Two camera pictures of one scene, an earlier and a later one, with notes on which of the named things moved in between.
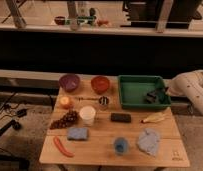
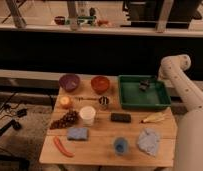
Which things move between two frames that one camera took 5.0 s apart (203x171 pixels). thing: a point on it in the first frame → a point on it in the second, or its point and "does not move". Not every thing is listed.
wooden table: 88,128 does not move
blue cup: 120,145 does not move
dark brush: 151,98 → 144,85
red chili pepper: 61,147 does not move
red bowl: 100,84 does not move
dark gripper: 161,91 → 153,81
